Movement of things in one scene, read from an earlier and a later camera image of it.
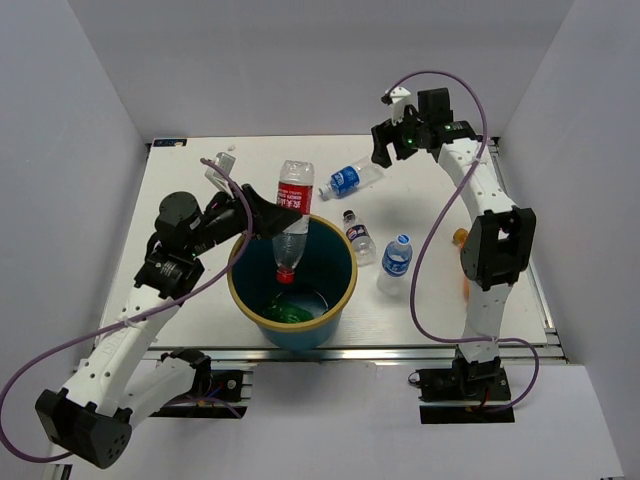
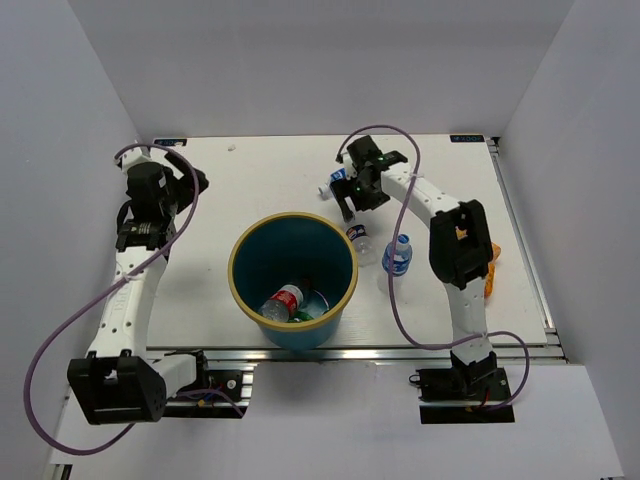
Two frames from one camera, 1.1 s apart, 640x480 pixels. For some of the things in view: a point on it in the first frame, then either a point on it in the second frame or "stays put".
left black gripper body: (221, 223) -> (170, 203)
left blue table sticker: (170, 143) stays put
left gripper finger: (268, 218) -> (180, 164)
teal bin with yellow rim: (306, 314) stays put
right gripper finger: (403, 151) -> (360, 199)
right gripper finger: (384, 133) -> (342, 189)
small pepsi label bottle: (357, 232) stays put
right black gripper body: (410, 134) -> (376, 198)
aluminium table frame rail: (362, 353) stays put
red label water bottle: (295, 192) -> (283, 304)
